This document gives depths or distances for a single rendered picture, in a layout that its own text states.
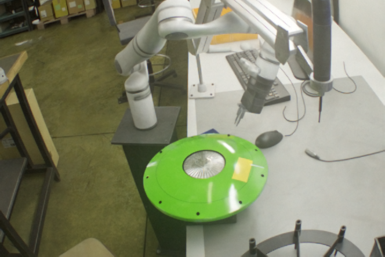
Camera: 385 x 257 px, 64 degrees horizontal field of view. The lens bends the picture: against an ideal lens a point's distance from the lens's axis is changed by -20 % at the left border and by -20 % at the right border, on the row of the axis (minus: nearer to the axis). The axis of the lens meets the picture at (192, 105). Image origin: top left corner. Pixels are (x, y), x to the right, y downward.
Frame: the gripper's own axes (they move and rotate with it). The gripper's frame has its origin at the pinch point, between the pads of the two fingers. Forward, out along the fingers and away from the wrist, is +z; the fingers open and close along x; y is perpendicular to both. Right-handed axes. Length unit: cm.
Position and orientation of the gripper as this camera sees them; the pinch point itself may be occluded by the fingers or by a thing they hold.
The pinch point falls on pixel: (235, 124)
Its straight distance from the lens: 115.0
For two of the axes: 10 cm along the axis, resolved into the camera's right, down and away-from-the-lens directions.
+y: 9.0, 1.4, 4.1
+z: -3.2, 8.6, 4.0
